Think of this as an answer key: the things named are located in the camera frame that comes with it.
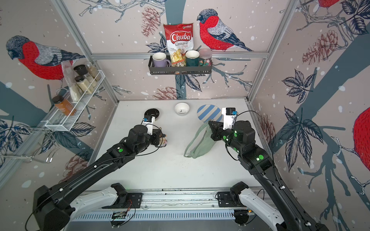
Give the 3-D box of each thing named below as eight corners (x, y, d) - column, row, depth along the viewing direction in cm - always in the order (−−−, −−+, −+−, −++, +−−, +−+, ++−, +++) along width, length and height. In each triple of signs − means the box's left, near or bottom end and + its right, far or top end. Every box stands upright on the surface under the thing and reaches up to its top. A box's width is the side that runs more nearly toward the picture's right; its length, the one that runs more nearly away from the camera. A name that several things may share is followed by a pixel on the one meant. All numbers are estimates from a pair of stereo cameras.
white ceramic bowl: (173, 110, 115) (172, 106, 112) (182, 103, 120) (182, 99, 116) (182, 117, 111) (182, 113, 107) (191, 110, 115) (191, 106, 112)
